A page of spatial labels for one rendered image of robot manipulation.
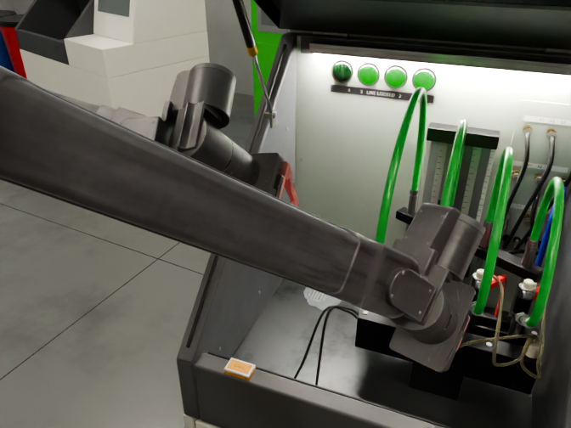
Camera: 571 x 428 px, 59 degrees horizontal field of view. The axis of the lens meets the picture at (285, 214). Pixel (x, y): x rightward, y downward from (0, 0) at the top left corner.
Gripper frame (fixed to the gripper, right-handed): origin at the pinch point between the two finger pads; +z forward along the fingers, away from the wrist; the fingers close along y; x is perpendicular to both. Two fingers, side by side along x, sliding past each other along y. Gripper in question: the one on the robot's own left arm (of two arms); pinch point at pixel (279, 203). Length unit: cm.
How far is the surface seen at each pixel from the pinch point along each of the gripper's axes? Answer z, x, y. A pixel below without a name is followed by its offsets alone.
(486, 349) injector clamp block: 47, 9, -20
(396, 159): 9.7, -11.5, -11.8
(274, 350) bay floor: 44, 19, 25
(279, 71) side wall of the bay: 19.3, -38.7, 24.3
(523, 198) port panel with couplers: 57, -25, -21
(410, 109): 11.7, -21.3, -11.7
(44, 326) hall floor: 91, 31, 188
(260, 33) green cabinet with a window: 175, -203, 192
